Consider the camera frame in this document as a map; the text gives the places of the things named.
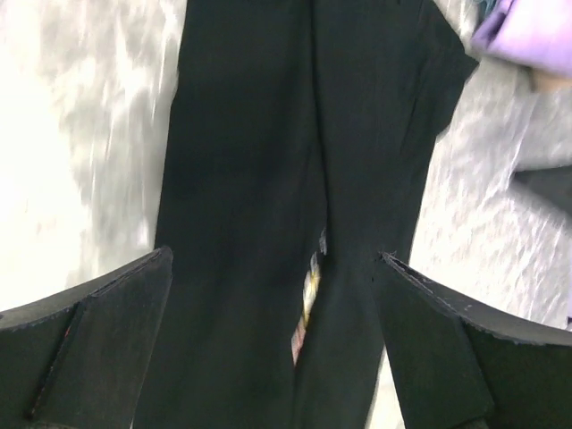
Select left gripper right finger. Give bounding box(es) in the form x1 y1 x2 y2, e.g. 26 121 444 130
374 253 571 428

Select teal folded garment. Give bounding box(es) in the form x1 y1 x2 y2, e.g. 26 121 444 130
474 0 497 20

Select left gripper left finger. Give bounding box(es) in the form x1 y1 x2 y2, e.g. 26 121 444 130
1 247 172 428

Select folded lavender t shirt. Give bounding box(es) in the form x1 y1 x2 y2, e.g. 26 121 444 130
471 0 571 78

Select black floral t shirt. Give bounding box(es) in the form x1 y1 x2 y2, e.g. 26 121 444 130
134 1 476 428

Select tan folded garment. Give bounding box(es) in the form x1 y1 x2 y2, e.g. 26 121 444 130
531 69 571 92

